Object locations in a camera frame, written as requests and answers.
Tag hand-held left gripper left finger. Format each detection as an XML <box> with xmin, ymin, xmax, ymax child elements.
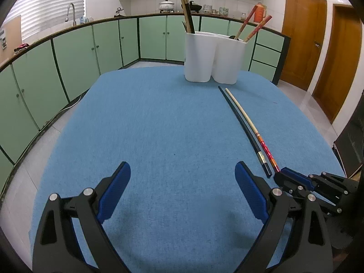
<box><xmin>29</xmin><ymin>161</ymin><xmax>131</xmax><ymax>273</ymax></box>

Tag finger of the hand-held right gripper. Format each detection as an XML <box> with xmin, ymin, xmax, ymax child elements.
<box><xmin>274</xmin><ymin>173</ymin><xmax>307</xmax><ymax>198</ymax></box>
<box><xmin>280</xmin><ymin>168</ymin><xmax>316</xmax><ymax>192</ymax></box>

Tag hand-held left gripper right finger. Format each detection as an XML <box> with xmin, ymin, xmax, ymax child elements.
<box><xmin>235</xmin><ymin>161</ymin><xmax>333</xmax><ymax>273</ymax></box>

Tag black chopstick with silver band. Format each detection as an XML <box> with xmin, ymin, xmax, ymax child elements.
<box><xmin>218</xmin><ymin>86</ymin><xmax>272</xmax><ymax>176</ymax></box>
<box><xmin>181</xmin><ymin>0</ymin><xmax>196</xmax><ymax>34</ymax></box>

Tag red patterned wooden chopstick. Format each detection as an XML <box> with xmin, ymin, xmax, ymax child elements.
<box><xmin>244</xmin><ymin>15</ymin><xmax>273</xmax><ymax>42</ymax></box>
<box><xmin>225</xmin><ymin>88</ymin><xmax>281</xmax><ymax>172</ymax></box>
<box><xmin>237</xmin><ymin>5</ymin><xmax>258</xmax><ymax>41</ymax></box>

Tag white two-compartment utensil holder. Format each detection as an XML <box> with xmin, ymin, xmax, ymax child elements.
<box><xmin>184</xmin><ymin>31</ymin><xmax>247</xmax><ymax>85</ymax></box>

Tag dark furniture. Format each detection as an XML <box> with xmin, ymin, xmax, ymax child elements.
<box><xmin>333</xmin><ymin>91</ymin><xmax>364</xmax><ymax>177</ymax></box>

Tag blue table cloth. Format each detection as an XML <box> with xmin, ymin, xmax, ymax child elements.
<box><xmin>29</xmin><ymin>68</ymin><xmax>347</xmax><ymax>273</ymax></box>

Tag wooden door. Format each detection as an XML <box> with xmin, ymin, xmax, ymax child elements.
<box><xmin>279</xmin><ymin>0</ymin><xmax>327</xmax><ymax>91</ymax></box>
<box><xmin>312</xmin><ymin>3</ymin><xmax>364</xmax><ymax>124</ymax></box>

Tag green kitchen base cabinets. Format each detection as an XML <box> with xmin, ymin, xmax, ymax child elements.
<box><xmin>0</xmin><ymin>15</ymin><xmax>291</xmax><ymax>194</ymax></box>

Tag orange thermos jug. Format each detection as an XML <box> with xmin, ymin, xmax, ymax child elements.
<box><xmin>254</xmin><ymin>2</ymin><xmax>266</xmax><ymax>24</ymax></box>

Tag chrome kitchen faucet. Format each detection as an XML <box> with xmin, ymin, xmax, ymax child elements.
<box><xmin>65</xmin><ymin>3</ymin><xmax>77</xmax><ymax>26</ymax></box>

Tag brown board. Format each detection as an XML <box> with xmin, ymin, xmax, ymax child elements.
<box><xmin>0</xmin><ymin>15</ymin><xmax>22</xmax><ymax>60</ymax></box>

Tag white window blinds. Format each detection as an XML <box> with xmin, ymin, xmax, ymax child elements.
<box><xmin>15</xmin><ymin>0</ymin><xmax>86</xmax><ymax>46</ymax></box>

